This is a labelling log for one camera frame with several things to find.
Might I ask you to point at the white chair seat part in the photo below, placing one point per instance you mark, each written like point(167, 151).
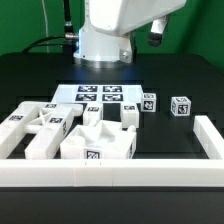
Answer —
point(105, 140)

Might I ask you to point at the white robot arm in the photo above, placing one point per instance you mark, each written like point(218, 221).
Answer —
point(106, 39)

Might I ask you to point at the white fiducial marker plate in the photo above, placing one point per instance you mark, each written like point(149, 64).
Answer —
point(97, 93)

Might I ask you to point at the white tagged cube left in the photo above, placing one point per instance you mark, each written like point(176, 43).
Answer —
point(148, 102)

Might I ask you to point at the white tagged cube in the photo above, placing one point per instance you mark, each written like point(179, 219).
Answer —
point(148, 102)
point(180, 106)

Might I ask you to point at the white tagged cube right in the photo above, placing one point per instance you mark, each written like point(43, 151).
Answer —
point(180, 106)

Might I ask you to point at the white U-shaped fence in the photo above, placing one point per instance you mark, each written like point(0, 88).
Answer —
point(207, 172)

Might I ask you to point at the white chair back frame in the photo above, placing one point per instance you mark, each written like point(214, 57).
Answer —
point(48, 122)

